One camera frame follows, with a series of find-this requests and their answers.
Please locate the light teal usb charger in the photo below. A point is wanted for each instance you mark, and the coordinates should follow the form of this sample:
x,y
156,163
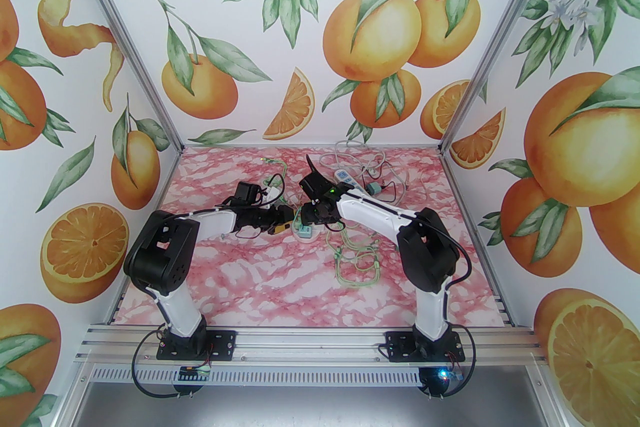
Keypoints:
x,y
303,230

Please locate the teal dual-port usb charger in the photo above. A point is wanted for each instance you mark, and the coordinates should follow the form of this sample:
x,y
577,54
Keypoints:
x,y
373,188

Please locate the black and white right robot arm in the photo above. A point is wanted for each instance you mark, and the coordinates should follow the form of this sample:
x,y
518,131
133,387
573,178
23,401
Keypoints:
x,y
430,255

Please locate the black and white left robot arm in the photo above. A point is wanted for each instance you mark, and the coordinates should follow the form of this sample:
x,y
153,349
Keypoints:
x,y
160,255

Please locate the white power strip blue sockets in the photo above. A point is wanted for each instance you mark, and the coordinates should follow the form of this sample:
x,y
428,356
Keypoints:
x,y
345,175

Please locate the small circuit board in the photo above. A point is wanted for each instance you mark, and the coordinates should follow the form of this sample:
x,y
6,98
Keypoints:
x,y
447,375
195,372

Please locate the grey metal panel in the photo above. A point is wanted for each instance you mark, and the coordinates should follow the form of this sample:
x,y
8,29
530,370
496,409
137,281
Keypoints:
x,y
320,407

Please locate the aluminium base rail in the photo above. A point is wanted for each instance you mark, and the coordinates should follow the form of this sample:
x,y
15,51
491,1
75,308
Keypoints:
x,y
310,345

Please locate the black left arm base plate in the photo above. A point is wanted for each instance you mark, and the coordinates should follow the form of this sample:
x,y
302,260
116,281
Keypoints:
x,y
222,345

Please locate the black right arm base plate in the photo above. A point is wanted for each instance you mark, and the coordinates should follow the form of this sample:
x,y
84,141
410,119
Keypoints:
x,y
397,350

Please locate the slotted aluminium side rail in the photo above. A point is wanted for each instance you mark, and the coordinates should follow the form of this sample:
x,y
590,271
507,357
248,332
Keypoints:
x,y
504,310
116,310

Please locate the aluminium corner post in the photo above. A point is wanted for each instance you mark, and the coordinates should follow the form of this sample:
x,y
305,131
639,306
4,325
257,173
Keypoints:
x,y
131,44
497,44

